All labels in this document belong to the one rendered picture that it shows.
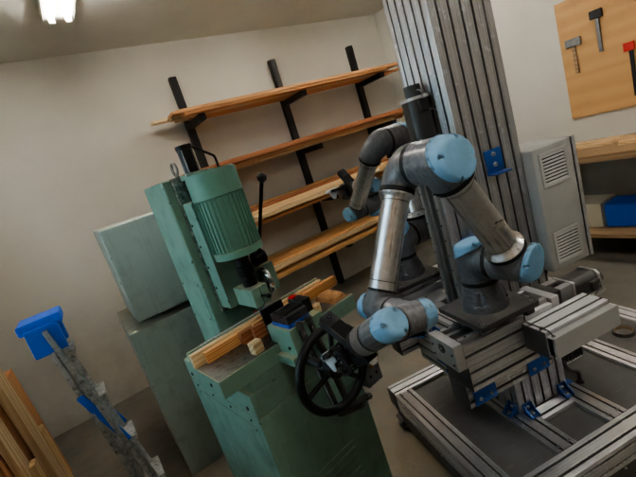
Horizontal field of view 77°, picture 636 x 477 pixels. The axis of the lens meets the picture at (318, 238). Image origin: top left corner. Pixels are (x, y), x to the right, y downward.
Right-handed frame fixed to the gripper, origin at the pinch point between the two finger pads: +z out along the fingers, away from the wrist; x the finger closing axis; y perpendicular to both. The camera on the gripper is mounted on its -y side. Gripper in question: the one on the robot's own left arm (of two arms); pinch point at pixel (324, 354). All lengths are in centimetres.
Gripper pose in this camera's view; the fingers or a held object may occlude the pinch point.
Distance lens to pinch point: 120.0
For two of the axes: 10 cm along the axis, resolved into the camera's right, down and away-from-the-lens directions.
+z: -3.9, 4.8, 7.8
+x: 7.2, -3.7, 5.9
